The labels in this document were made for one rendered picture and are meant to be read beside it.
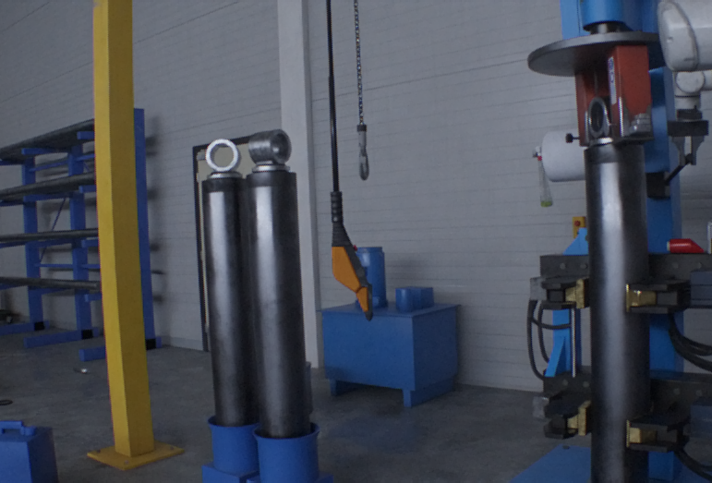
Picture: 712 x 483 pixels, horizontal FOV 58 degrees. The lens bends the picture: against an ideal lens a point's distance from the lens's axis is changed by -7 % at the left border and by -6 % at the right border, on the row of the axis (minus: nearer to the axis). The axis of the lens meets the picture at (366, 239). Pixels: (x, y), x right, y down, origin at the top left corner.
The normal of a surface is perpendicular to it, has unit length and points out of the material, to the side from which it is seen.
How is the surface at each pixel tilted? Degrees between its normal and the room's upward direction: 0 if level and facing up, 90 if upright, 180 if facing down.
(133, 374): 90
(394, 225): 90
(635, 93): 90
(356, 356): 90
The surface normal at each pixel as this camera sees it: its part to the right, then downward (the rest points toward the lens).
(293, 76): -0.62, 0.05
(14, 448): -0.04, 0.03
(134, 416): 0.78, -0.02
